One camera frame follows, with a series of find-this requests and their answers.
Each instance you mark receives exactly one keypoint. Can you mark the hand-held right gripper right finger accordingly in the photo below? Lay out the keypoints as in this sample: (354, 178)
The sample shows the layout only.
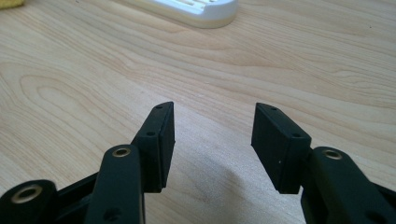
(277, 146)

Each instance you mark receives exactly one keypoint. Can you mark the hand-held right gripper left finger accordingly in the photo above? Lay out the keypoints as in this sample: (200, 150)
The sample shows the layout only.
(157, 149)

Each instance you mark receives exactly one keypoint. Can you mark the yellow cloth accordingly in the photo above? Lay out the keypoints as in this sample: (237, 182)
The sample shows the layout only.
(9, 3)

